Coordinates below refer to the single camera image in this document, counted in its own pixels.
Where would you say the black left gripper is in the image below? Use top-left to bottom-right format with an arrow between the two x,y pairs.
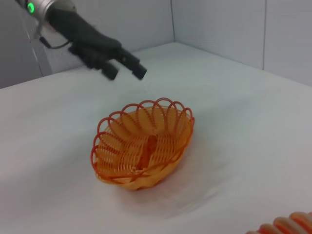
47,8 -> 148,81

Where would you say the orange woven plastic basket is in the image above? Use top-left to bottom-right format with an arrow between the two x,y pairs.
90,97 -> 195,191

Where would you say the orange striped toy bread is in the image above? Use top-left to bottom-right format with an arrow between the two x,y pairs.
245,211 -> 312,234

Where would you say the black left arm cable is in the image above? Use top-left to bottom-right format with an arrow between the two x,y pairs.
39,36 -> 74,49

